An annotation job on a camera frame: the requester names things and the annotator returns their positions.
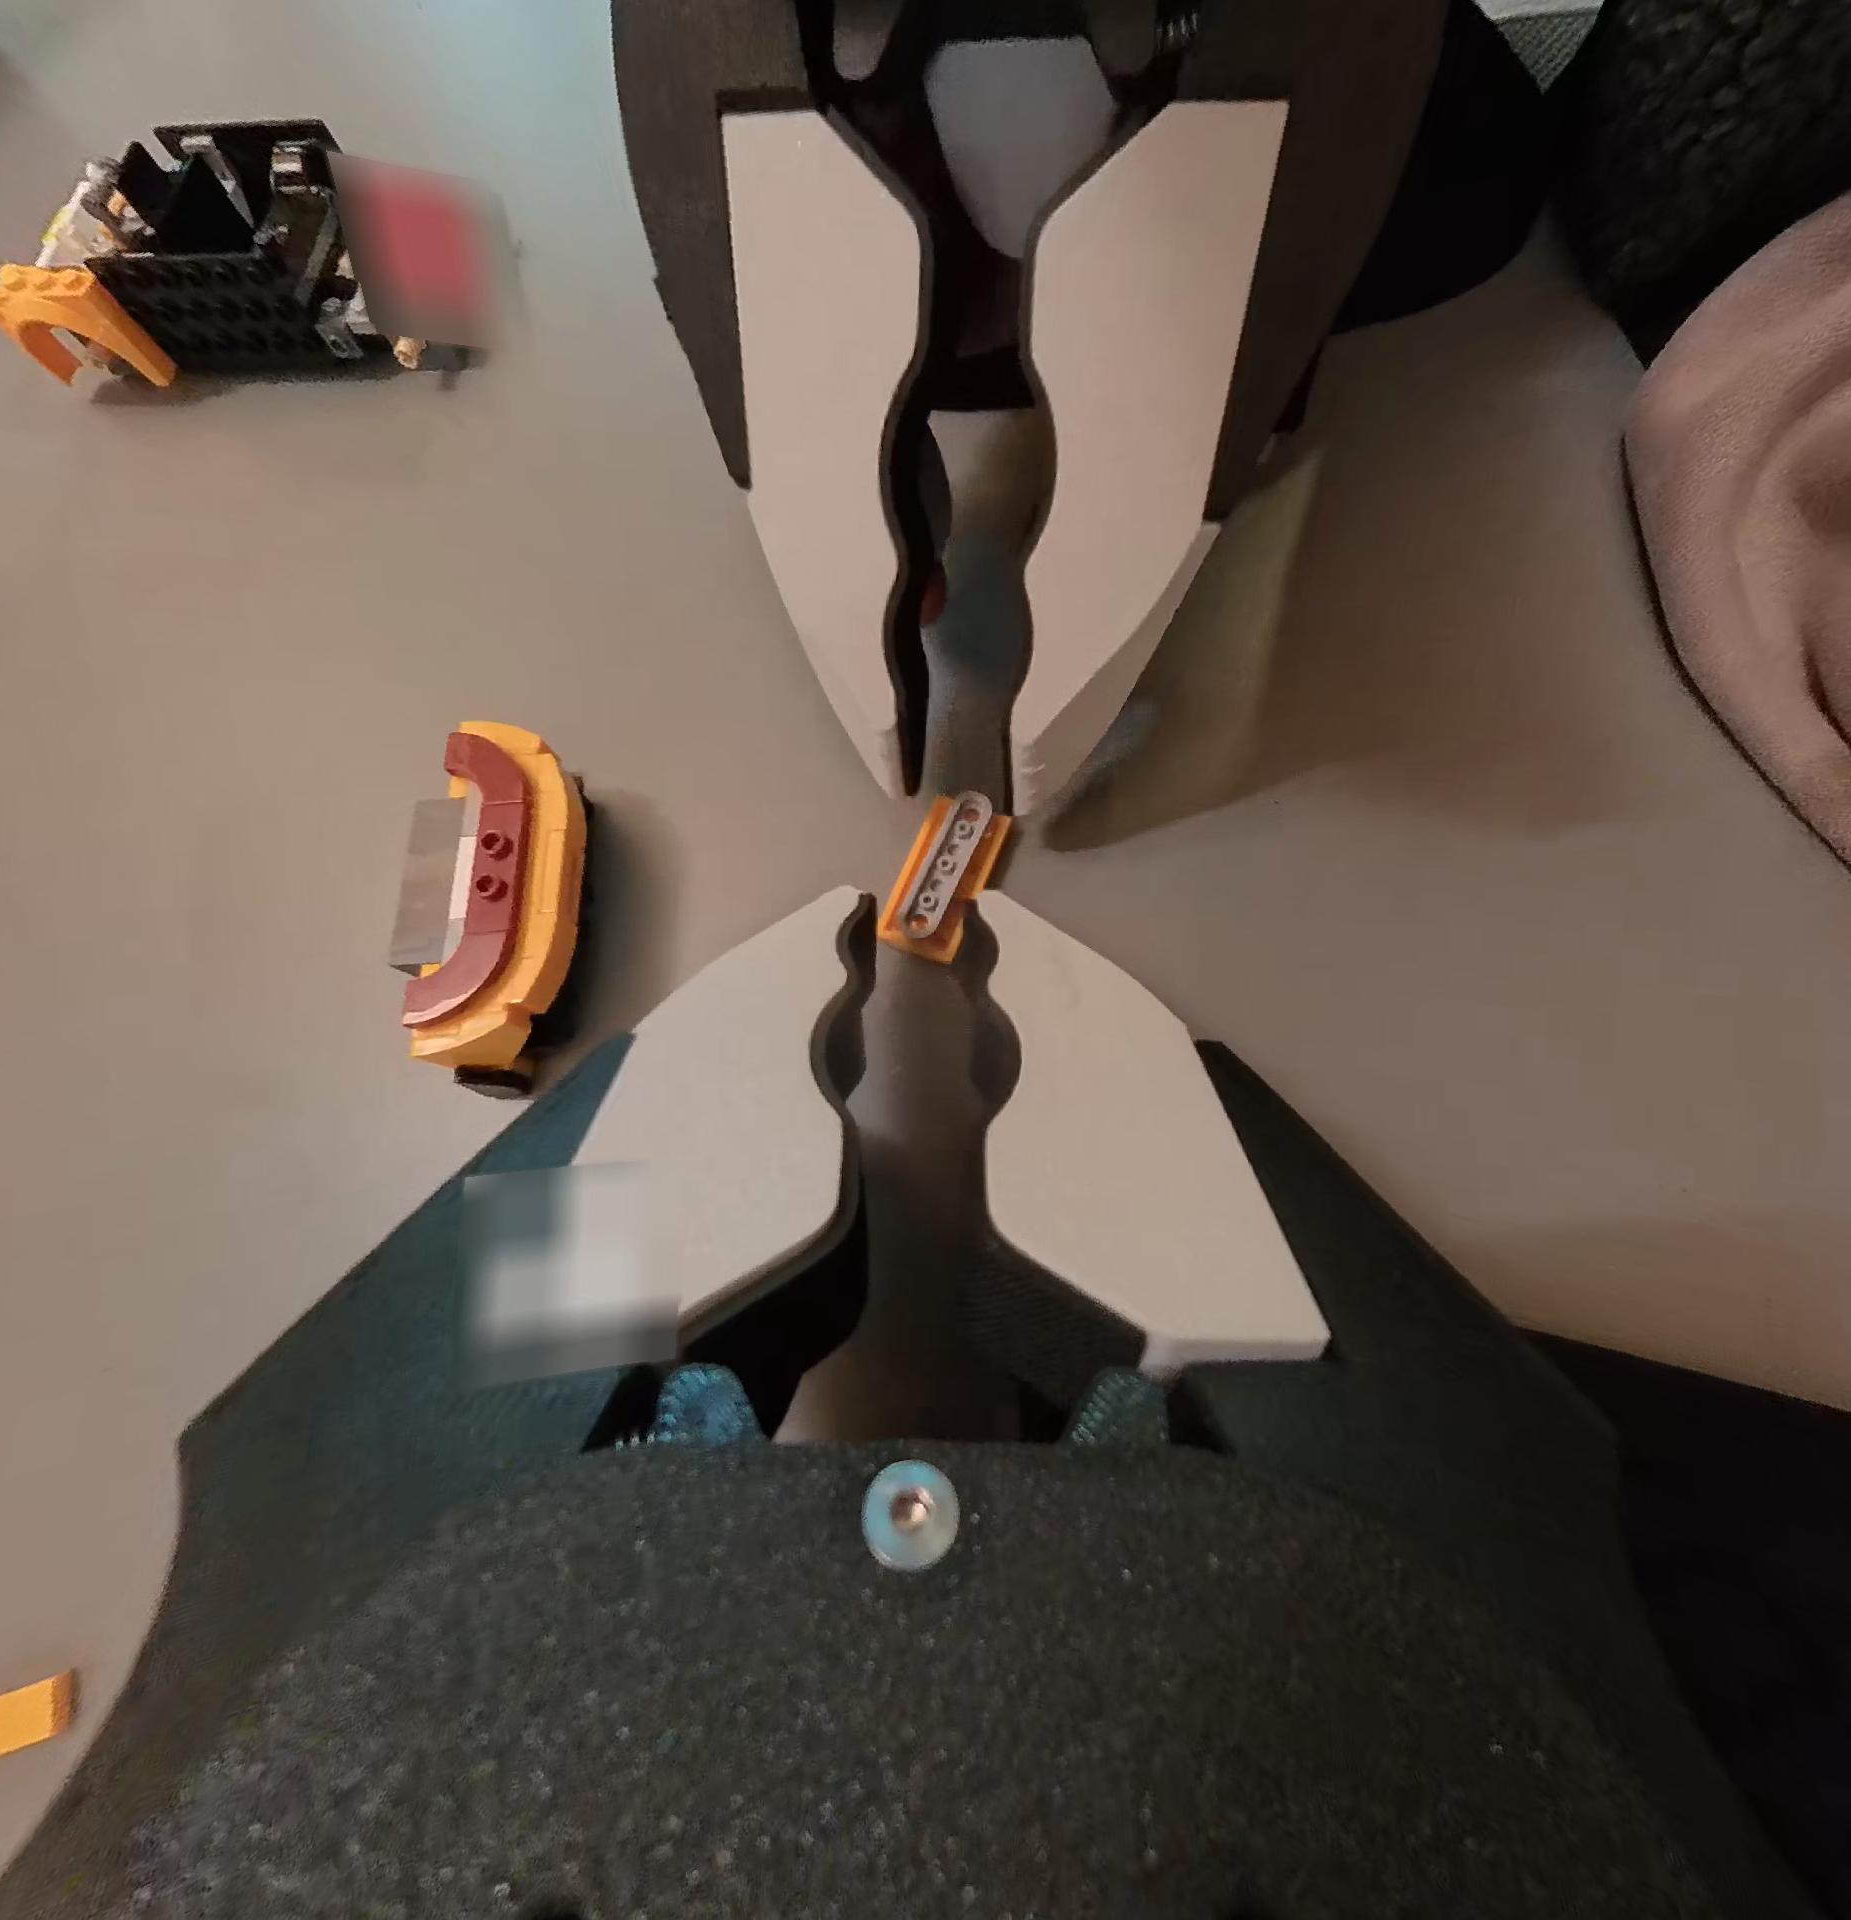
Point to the thin grey lego plate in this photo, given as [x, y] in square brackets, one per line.
[939, 862]

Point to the black fleece jacket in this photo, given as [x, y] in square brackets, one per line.
[1705, 134]

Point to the flat orange lego piece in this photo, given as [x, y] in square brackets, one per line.
[18, 1719]

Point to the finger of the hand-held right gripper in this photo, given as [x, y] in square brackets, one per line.
[819, 374]
[1149, 374]

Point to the curved orange and maroon lego assembly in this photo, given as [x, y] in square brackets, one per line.
[541, 900]

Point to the orange lego plate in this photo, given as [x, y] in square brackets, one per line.
[917, 938]

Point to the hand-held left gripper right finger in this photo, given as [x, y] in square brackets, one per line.
[1135, 1171]

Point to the black lego car build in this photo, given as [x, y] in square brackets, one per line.
[189, 309]

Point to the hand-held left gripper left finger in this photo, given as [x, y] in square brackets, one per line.
[745, 1081]

